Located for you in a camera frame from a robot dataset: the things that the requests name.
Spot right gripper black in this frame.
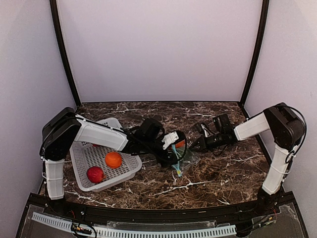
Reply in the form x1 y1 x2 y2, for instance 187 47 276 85
189 131 225 152

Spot orange fake fruit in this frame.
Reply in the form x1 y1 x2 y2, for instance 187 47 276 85
105 152 122 169
173 140 186 148

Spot clear zip top bag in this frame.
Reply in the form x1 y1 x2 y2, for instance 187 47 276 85
171 145 200 177

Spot red fake apple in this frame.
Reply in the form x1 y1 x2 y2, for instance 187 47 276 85
86 166 106 183

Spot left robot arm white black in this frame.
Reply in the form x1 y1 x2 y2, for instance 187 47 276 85
39 107 185 216

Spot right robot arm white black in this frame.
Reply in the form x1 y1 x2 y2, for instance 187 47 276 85
190 103 307 195

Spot white perforated plastic basket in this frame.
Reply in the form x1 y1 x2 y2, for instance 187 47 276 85
70 118 142 192

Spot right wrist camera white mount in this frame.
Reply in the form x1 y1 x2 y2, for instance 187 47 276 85
194 122 215 138

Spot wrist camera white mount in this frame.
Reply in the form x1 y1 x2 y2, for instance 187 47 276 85
194 122 215 138
161 131 185 150

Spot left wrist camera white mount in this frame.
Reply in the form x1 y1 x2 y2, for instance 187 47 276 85
161 131 185 150

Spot white slotted cable duct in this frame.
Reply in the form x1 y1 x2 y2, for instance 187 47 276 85
32 212 237 238

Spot black front rail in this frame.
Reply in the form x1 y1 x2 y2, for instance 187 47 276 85
29 193 295 225

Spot right black frame post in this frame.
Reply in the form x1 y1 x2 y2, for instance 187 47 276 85
239 0 269 108

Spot black frame post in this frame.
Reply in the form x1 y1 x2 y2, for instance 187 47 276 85
239 0 269 108
49 0 81 108

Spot left black frame post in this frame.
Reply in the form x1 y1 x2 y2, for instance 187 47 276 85
49 0 81 108

